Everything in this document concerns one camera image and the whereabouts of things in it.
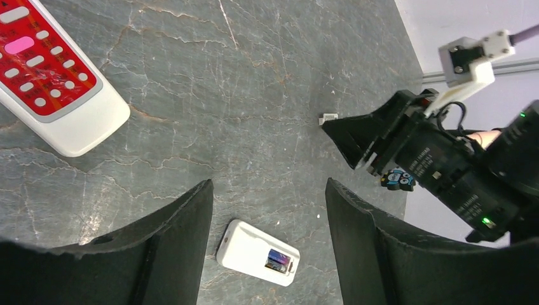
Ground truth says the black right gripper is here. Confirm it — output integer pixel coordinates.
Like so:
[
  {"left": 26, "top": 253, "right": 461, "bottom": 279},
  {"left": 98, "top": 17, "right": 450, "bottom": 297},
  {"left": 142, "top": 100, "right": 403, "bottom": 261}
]
[{"left": 322, "top": 88, "right": 439, "bottom": 175}]

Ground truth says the owl sticker figure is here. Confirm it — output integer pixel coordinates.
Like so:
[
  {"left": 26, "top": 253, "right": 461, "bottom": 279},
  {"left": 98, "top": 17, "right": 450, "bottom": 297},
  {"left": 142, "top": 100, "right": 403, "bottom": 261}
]
[{"left": 380, "top": 168, "right": 416, "bottom": 192}]

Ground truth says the white remote with slot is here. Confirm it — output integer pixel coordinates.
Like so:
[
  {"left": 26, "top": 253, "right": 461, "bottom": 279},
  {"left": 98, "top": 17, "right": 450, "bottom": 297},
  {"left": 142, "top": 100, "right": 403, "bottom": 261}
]
[{"left": 215, "top": 219, "right": 301, "bottom": 287}]

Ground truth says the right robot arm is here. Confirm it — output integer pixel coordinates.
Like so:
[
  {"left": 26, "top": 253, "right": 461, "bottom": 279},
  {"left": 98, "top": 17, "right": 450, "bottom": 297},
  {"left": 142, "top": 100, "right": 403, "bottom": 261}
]
[{"left": 322, "top": 89, "right": 538, "bottom": 243}]

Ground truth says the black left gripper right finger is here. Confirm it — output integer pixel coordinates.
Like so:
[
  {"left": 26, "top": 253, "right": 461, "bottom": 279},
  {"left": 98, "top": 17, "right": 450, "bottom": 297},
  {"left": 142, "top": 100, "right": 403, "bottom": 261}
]
[{"left": 325, "top": 179, "right": 538, "bottom": 304}]

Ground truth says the red white small device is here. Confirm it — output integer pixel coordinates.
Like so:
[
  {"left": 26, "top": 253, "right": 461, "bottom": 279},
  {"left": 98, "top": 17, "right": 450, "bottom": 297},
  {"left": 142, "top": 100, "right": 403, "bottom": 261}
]
[{"left": 1, "top": 0, "right": 130, "bottom": 158}]

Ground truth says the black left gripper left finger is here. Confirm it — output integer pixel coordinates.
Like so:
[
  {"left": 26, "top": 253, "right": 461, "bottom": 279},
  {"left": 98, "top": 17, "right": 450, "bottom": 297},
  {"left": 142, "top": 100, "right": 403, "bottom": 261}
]
[{"left": 1, "top": 180, "right": 214, "bottom": 304}]

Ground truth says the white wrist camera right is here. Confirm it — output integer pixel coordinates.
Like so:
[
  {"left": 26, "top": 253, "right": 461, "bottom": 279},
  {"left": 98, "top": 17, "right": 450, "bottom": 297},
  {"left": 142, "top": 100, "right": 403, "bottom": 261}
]
[{"left": 424, "top": 29, "right": 515, "bottom": 117}]

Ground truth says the aluminium frame rail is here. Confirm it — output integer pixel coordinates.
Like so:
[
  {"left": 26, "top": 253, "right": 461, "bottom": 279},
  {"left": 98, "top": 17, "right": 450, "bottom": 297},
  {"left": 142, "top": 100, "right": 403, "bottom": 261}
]
[{"left": 422, "top": 58, "right": 538, "bottom": 85}]

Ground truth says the blue battery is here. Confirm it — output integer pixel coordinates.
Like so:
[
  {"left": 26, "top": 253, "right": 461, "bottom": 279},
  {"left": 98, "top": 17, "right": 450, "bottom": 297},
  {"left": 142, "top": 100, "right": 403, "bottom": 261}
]
[{"left": 264, "top": 249, "right": 292, "bottom": 275}]

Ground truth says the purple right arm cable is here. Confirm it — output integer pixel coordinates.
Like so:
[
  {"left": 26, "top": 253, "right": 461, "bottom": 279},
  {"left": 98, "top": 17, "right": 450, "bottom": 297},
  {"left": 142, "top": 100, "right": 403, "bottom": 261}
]
[{"left": 508, "top": 24, "right": 539, "bottom": 46}]

